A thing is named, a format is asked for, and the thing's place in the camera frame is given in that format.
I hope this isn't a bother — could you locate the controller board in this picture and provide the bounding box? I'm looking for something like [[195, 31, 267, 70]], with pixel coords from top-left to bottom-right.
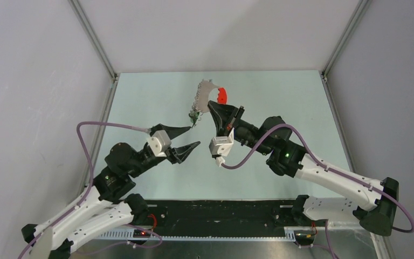
[[133, 229, 152, 239], [294, 233, 315, 247]]

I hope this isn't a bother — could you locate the slotted cable duct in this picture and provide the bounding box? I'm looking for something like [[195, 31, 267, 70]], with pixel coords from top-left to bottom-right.
[[96, 228, 297, 243]]

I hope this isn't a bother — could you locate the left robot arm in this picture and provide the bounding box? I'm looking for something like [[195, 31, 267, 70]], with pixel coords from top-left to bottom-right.
[[19, 121, 200, 258]]

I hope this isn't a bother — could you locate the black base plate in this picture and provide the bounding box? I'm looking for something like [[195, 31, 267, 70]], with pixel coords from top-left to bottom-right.
[[115, 199, 322, 240]]

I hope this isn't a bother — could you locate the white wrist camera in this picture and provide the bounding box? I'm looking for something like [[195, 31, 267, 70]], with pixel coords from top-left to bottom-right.
[[209, 128, 234, 167], [147, 131, 171, 157]]

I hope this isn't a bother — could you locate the right controller board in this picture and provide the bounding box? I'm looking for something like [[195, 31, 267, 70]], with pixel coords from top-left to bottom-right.
[[294, 233, 315, 247]]

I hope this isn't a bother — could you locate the left aluminium frame post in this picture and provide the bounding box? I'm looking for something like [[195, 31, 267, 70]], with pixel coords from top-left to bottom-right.
[[68, 0, 118, 82]]

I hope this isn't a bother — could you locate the green key tag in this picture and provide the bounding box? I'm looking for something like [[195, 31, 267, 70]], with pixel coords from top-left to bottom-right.
[[188, 111, 202, 128]]

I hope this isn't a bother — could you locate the aluminium frame post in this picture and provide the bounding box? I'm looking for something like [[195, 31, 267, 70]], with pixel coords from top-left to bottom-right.
[[68, 0, 118, 82], [321, 0, 372, 83]]

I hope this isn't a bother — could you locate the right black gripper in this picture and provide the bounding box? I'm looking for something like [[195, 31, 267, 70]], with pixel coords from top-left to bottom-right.
[[207, 101, 271, 156]]

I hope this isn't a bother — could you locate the right aluminium frame post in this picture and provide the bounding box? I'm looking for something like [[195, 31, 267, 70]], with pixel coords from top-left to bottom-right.
[[321, 0, 372, 83]]

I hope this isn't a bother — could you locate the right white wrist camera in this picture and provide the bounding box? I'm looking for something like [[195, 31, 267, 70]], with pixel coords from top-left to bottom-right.
[[209, 128, 234, 167]]

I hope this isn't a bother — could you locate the metal key holder red handle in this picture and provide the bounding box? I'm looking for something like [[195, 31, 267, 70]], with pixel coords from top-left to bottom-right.
[[191, 79, 227, 113]]

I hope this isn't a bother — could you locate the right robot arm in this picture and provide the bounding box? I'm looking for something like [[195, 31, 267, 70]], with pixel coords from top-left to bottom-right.
[[208, 101, 399, 236]]

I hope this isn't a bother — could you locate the left controller board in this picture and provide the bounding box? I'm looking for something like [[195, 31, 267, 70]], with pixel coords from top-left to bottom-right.
[[133, 229, 152, 239]]

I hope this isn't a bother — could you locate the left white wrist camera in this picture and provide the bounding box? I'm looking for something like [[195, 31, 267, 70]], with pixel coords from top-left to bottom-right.
[[147, 131, 171, 157]]

